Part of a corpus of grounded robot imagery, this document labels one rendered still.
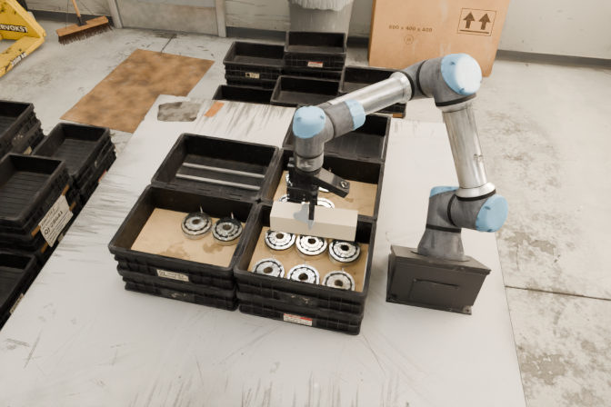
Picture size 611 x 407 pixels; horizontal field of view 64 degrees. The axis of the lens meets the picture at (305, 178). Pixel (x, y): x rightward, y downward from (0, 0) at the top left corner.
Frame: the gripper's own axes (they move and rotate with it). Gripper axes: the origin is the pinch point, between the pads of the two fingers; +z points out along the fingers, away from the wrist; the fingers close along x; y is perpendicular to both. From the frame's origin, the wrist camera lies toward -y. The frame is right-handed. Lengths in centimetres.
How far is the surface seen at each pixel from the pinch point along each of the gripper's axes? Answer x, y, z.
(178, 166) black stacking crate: -41, 58, 25
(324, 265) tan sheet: -3.4, -3.4, 25.8
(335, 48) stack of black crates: -212, 13, 59
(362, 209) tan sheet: -30.6, -14.0, 25.9
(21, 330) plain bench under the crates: 27, 88, 38
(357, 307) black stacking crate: 11.9, -15.2, 23.5
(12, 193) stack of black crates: -46, 146, 59
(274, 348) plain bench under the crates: 20.4, 8.6, 38.8
